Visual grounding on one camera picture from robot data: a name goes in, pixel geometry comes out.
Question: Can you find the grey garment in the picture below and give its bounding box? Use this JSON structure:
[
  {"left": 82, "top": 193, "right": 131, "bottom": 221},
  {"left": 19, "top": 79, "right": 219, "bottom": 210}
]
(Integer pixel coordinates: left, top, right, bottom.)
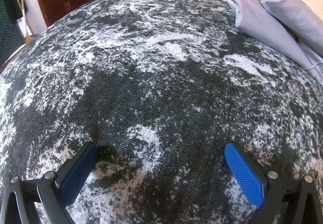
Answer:
[{"left": 225, "top": 0, "right": 323, "bottom": 78}]

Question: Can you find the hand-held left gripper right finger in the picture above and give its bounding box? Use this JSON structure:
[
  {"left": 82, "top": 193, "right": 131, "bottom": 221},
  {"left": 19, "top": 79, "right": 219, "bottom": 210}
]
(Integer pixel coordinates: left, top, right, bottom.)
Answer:
[{"left": 224, "top": 141, "right": 323, "bottom": 224}]

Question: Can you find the green door curtain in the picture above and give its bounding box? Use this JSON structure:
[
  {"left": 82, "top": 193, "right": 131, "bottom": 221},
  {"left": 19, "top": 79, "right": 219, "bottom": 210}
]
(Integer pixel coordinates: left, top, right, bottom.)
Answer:
[{"left": 0, "top": 0, "right": 24, "bottom": 66}]

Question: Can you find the broom with pale handle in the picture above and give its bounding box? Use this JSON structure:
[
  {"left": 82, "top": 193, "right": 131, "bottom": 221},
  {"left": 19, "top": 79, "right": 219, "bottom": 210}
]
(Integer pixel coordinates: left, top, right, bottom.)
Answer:
[{"left": 16, "top": 0, "right": 34, "bottom": 44}]

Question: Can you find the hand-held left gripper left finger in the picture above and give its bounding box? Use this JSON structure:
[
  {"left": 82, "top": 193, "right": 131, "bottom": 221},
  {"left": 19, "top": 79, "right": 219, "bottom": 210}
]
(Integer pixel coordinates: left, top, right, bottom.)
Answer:
[{"left": 0, "top": 141, "right": 98, "bottom": 224}]

